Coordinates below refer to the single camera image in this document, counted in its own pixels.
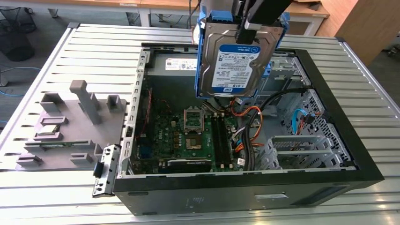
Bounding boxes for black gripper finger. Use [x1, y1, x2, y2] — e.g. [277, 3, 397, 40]
[236, 0, 293, 45]

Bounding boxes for hard disk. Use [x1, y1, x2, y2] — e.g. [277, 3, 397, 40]
[194, 9, 290, 99]

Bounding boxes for power wire with black connectors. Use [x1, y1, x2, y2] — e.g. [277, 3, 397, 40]
[296, 112, 328, 136]

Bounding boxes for silver disk bay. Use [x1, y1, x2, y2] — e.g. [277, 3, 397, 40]
[266, 135, 352, 170]

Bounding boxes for silver drive cage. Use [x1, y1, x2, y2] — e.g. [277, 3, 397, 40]
[240, 55, 312, 112]

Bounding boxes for wooden cabinet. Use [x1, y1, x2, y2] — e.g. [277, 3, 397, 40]
[333, 0, 400, 68]

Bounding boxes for grey power supply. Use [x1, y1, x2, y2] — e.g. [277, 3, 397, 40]
[145, 52, 209, 111]

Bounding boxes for metal socket cover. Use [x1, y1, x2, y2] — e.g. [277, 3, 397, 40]
[182, 108, 208, 132]

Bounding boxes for black case fan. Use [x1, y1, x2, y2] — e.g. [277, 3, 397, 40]
[136, 81, 157, 141]

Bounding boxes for black RAM slot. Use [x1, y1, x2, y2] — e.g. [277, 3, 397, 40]
[222, 112, 234, 167]
[214, 112, 228, 167]
[210, 112, 222, 167]
[218, 112, 230, 167]

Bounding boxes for green motherboard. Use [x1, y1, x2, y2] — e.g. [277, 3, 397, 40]
[133, 110, 249, 175]

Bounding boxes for black graphics card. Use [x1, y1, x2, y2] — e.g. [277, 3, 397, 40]
[158, 158, 213, 174]

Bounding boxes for blue VGA port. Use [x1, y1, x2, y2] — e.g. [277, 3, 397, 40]
[140, 145, 152, 160]

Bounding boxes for grey parts rack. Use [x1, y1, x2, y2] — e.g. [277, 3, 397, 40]
[14, 79, 130, 171]

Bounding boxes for black PC case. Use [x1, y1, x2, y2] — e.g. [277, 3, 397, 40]
[110, 42, 385, 216]

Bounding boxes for black mesh waste bin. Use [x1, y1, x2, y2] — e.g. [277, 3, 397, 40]
[0, 6, 37, 62]

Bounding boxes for silver CPU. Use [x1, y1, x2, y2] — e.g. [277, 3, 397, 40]
[36, 125, 60, 136]

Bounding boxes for green RAM stick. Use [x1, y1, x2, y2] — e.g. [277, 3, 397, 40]
[40, 142, 74, 149]

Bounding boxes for yellow black wire bundle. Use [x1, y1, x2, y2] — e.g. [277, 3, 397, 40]
[201, 99, 226, 113]

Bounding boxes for blue data wire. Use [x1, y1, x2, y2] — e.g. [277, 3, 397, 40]
[290, 108, 310, 137]

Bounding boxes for orange red wire bundle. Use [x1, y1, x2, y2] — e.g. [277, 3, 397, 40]
[229, 105, 265, 153]

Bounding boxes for red black twisted wire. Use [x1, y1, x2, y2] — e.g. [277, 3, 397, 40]
[140, 88, 154, 139]

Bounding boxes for black cable bundle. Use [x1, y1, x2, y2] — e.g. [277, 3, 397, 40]
[241, 87, 314, 171]

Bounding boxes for silver hinged card bracket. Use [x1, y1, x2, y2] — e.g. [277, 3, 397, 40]
[90, 143, 122, 199]

